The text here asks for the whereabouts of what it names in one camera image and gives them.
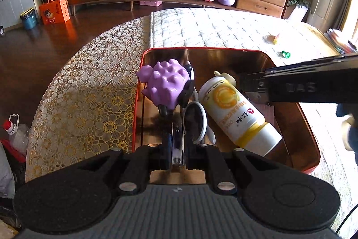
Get silver nail clipper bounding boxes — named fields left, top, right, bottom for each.
left=172, top=121, right=184, bottom=166

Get green small toy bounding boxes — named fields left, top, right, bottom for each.
left=279, top=51, right=291, bottom=59

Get pink yellow tube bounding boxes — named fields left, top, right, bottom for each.
left=266, top=34, right=280, bottom=44

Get purple spiky hedgehog toy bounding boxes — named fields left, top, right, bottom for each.
left=136, top=59, right=194, bottom=117

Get white yellow bottle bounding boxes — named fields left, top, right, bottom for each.
left=198, top=71, right=282, bottom=157

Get white sunglasses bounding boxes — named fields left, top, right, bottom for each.
left=183, top=61, right=216, bottom=145

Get quilted beige table mat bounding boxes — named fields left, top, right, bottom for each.
left=149, top=8, right=357, bottom=238

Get plastic water bottle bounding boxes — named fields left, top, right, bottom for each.
left=2, top=114, right=30, bottom=157

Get orange gift bag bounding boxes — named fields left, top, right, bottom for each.
left=39, top=0, right=70, bottom=25

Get teal bucket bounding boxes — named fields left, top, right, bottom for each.
left=20, top=7, right=38, bottom=30

